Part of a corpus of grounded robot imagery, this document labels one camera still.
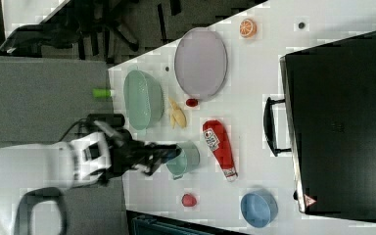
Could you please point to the dark blue crate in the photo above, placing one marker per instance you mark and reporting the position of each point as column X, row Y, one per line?
column 146, row 224

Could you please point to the black cylinder holder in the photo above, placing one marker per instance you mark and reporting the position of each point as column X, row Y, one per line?
column 114, row 120

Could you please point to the small red tomato toy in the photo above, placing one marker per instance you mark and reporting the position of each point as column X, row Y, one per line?
column 192, row 102

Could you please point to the green marker pen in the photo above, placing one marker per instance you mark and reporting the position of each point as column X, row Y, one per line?
column 103, row 93

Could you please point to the black office chair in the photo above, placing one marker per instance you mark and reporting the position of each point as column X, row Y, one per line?
column 58, row 23

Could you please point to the yellow banana toy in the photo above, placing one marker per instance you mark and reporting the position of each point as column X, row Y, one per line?
column 176, row 115

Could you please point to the red ketchup bottle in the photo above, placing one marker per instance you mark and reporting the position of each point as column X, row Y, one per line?
column 218, row 142

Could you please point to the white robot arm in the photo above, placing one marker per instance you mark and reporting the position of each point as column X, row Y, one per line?
column 34, row 178

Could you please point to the green perforated colander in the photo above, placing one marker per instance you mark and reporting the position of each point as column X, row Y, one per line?
column 144, row 101

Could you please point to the green mug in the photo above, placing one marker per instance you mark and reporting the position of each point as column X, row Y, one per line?
column 187, row 161

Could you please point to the blue bowl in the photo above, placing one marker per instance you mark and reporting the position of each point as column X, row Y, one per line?
column 259, row 208

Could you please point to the lilac oval plate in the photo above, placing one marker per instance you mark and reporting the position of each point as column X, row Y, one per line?
column 200, row 63

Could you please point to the orange slice toy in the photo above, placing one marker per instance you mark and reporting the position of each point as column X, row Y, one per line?
column 248, row 28

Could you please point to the red strawberry toy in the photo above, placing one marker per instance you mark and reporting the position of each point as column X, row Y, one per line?
column 188, row 200

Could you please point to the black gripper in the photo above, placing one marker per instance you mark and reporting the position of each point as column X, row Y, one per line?
column 127, row 153

